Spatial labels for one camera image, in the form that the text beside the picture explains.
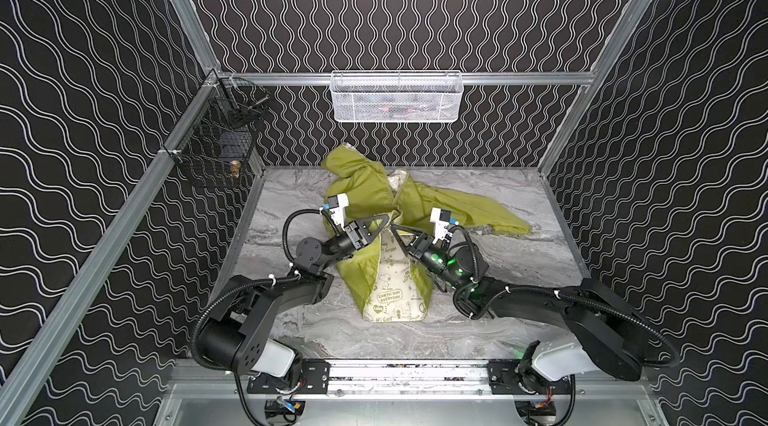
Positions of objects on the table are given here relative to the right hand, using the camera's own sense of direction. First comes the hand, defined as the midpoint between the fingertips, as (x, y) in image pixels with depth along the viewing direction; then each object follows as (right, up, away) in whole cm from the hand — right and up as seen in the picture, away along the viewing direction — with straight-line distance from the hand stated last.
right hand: (389, 233), depth 70 cm
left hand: (+1, +3, -2) cm, 4 cm away
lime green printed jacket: (0, -17, +21) cm, 27 cm away
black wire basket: (-54, +24, +24) cm, 64 cm away
